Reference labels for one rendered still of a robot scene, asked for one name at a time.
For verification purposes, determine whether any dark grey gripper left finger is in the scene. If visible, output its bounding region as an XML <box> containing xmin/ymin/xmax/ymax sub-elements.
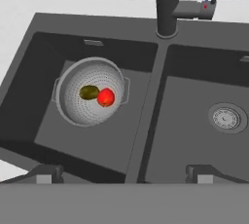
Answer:
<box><xmin>7</xmin><ymin>164</ymin><xmax>65</xmax><ymax>185</ymax></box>

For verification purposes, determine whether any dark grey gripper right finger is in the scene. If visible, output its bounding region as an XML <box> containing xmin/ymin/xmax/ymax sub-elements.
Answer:
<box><xmin>185</xmin><ymin>164</ymin><xmax>249</xmax><ymax>185</ymax></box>

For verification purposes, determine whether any round metal sink drain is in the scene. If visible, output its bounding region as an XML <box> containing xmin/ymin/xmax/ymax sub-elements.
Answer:
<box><xmin>207</xmin><ymin>102</ymin><xmax>249</xmax><ymax>134</ymax></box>

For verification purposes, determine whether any grey metal colander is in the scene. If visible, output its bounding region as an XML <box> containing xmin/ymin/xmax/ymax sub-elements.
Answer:
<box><xmin>51</xmin><ymin>56</ymin><xmax>131</xmax><ymax>129</ymax></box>

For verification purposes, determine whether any dark grey double sink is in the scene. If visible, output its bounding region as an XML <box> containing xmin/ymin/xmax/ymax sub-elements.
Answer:
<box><xmin>0</xmin><ymin>12</ymin><xmax>249</xmax><ymax>185</ymax></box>

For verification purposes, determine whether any green-brown kiwi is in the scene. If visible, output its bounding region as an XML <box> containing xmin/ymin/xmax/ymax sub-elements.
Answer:
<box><xmin>79</xmin><ymin>85</ymin><xmax>100</xmax><ymax>101</ymax></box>

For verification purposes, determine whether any red apple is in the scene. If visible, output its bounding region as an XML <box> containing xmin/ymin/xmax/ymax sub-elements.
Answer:
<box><xmin>96</xmin><ymin>87</ymin><xmax>116</xmax><ymax>108</ymax></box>

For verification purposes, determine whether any dark grey sink faucet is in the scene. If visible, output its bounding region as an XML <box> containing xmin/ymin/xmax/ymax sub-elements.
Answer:
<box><xmin>72</xmin><ymin>0</ymin><xmax>227</xmax><ymax>40</ymax></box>

